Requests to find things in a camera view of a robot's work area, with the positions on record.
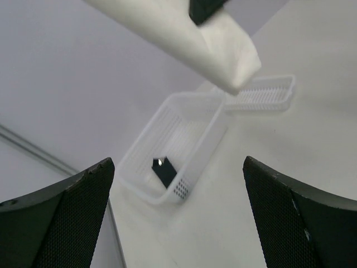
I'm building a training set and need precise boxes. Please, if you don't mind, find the black strap with buckle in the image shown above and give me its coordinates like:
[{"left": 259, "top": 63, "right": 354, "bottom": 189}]
[{"left": 150, "top": 156, "right": 179, "bottom": 189}]

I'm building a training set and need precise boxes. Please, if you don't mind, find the left side aluminium rail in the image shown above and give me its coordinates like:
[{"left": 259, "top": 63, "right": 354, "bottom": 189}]
[{"left": 107, "top": 199, "right": 127, "bottom": 268}]

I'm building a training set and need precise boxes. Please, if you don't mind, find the left aluminium frame post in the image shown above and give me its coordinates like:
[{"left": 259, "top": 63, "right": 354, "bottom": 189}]
[{"left": 1, "top": 124, "right": 79, "bottom": 176}]

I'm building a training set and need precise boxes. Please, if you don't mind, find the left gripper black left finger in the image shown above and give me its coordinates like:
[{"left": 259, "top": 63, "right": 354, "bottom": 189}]
[{"left": 1, "top": 158, "right": 115, "bottom": 267}]

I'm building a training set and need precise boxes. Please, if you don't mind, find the large white plastic basket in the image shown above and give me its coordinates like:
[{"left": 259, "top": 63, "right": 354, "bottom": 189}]
[{"left": 115, "top": 92, "right": 228, "bottom": 205}]

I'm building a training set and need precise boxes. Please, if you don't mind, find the small white plastic tray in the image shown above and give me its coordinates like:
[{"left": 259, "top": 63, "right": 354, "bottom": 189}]
[{"left": 225, "top": 75, "right": 296, "bottom": 111}]

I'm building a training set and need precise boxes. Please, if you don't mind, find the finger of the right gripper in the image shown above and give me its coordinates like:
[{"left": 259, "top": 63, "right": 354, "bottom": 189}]
[{"left": 189, "top": 0, "right": 228, "bottom": 26}]

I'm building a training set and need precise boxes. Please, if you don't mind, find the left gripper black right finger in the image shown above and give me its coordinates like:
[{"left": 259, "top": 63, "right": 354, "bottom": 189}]
[{"left": 243, "top": 156, "right": 356, "bottom": 267}]

